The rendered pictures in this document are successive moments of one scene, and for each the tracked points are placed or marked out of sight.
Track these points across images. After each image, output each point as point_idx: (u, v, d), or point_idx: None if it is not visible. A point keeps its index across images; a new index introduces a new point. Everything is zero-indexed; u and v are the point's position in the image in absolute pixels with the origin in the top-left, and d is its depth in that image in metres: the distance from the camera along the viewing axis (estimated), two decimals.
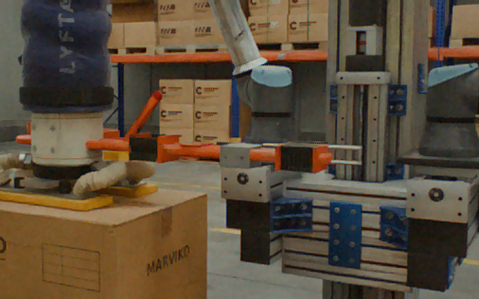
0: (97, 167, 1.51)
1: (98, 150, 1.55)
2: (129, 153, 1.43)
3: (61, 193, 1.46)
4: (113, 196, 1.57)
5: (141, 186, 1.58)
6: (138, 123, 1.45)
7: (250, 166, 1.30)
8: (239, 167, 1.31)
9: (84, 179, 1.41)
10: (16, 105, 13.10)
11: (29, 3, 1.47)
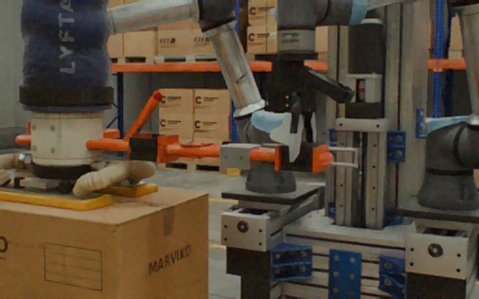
0: (97, 167, 1.51)
1: (98, 150, 1.55)
2: (129, 153, 1.43)
3: (61, 193, 1.46)
4: (115, 195, 1.57)
5: (141, 186, 1.58)
6: (138, 123, 1.45)
7: (250, 166, 1.30)
8: (239, 167, 1.31)
9: (84, 179, 1.41)
10: (15, 113, 13.11)
11: (29, 3, 1.47)
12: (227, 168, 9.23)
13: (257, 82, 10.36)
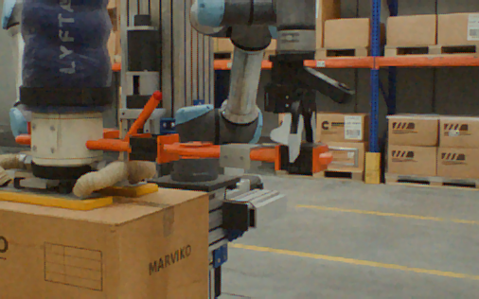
0: (97, 167, 1.51)
1: (98, 150, 1.55)
2: (129, 153, 1.43)
3: (61, 193, 1.46)
4: (115, 195, 1.57)
5: (141, 186, 1.58)
6: (138, 123, 1.45)
7: (250, 166, 1.30)
8: (239, 167, 1.31)
9: (84, 179, 1.41)
10: None
11: (29, 3, 1.47)
12: None
13: (216, 80, 10.74)
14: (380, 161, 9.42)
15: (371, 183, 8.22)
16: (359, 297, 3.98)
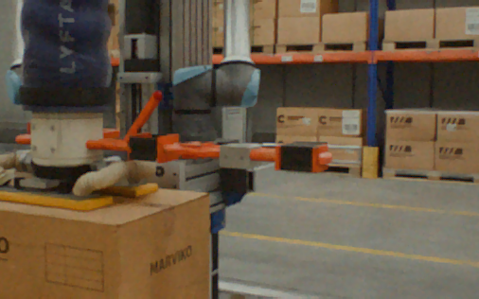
0: (97, 167, 1.51)
1: (98, 150, 1.55)
2: (129, 153, 1.43)
3: (61, 193, 1.46)
4: (115, 196, 1.57)
5: (141, 186, 1.58)
6: (138, 123, 1.45)
7: (250, 166, 1.30)
8: (239, 167, 1.31)
9: (84, 179, 1.41)
10: None
11: (29, 3, 1.47)
12: None
13: None
14: (377, 157, 9.40)
15: (368, 177, 8.20)
16: (357, 282, 3.95)
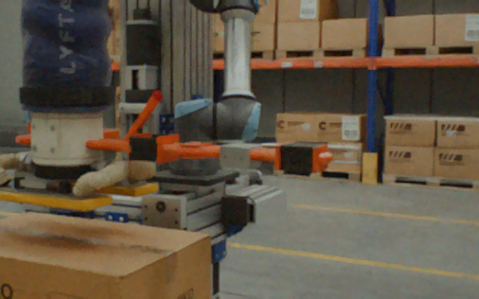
0: (97, 167, 1.51)
1: (98, 150, 1.55)
2: (129, 153, 1.43)
3: (61, 193, 1.46)
4: (117, 238, 1.58)
5: (141, 186, 1.58)
6: (138, 123, 1.45)
7: (250, 166, 1.30)
8: (239, 167, 1.31)
9: (84, 179, 1.41)
10: None
11: (29, 3, 1.47)
12: None
13: (213, 80, 10.73)
14: (377, 162, 9.42)
15: (368, 183, 8.22)
16: (357, 296, 3.97)
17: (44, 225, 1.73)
